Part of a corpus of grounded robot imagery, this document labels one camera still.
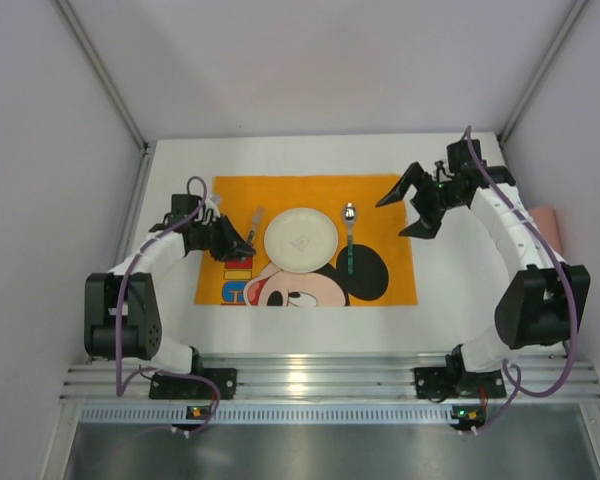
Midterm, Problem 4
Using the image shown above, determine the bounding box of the pink plastic cup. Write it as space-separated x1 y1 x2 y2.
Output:
529 206 563 254

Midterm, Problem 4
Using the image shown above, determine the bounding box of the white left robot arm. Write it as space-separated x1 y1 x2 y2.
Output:
84 194 255 375

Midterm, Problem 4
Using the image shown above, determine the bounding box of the spoon with patterned handle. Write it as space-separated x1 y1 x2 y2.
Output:
342 202 357 275

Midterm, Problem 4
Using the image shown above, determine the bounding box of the orange cartoon mouse placemat cloth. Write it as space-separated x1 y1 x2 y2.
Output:
195 175 418 307

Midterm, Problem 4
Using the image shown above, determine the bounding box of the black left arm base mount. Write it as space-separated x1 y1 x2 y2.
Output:
149 368 238 400

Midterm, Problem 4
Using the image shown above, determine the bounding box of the aluminium front frame rail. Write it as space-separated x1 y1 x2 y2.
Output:
60 353 600 403

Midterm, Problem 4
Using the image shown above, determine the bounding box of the slotted grey cable duct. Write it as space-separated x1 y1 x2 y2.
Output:
79 404 586 426

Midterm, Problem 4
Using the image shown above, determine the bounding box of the left aluminium corner post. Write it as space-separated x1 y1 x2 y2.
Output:
54 0 151 151

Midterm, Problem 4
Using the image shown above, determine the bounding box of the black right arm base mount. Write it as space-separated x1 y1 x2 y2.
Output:
413 367 507 402

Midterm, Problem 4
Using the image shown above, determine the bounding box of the cream round plate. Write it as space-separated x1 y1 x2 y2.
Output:
264 208 339 274

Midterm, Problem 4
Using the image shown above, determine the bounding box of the fork with patterned handle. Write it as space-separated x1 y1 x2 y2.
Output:
247 207 265 245

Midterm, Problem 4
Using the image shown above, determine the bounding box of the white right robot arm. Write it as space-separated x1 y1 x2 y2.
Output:
377 138 591 373

